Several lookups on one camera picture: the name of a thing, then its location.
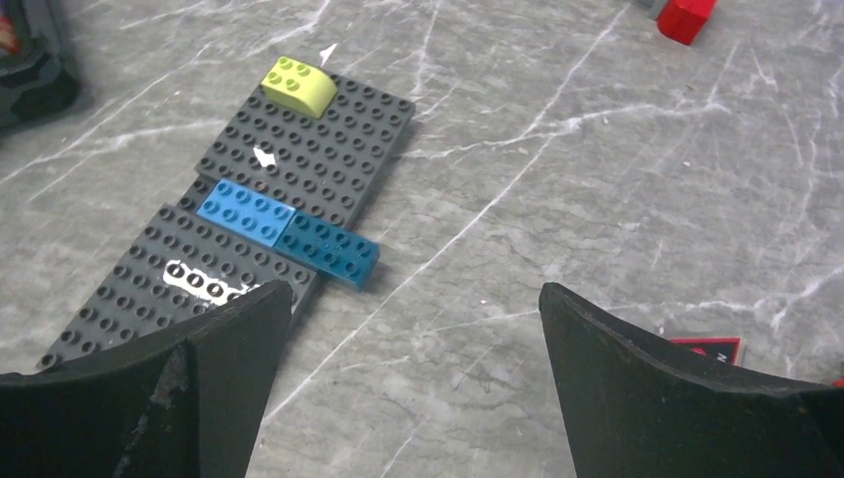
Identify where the black poker chip case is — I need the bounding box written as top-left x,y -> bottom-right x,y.
1,0 -> 81,129

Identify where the lime green lego brick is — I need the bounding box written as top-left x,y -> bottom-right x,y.
260,56 -> 337,119

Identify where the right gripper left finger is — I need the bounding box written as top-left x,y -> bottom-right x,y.
1,281 -> 292,477

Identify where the red triangular dealer button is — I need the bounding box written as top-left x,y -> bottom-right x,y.
670,337 -> 743,366

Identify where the light blue lego brick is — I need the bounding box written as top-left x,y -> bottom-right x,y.
197,179 -> 296,248

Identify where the upper grey lego baseplate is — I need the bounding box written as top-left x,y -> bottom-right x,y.
195,74 -> 415,229

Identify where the grey lego baseplate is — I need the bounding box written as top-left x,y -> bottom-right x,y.
37,177 -> 323,369
195,74 -> 415,229

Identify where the grey cylinder tool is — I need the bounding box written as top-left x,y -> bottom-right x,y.
637,0 -> 668,21

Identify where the dark blue lego brick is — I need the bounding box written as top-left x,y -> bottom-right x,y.
275,212 -> 379,290

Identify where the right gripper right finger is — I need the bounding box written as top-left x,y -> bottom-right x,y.
538,283 -> 843,477

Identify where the red block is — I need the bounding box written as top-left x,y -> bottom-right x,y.
656,0 -> 718,46

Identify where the lower grey lego baseplate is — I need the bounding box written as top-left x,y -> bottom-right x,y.
37,177 -> 323,369

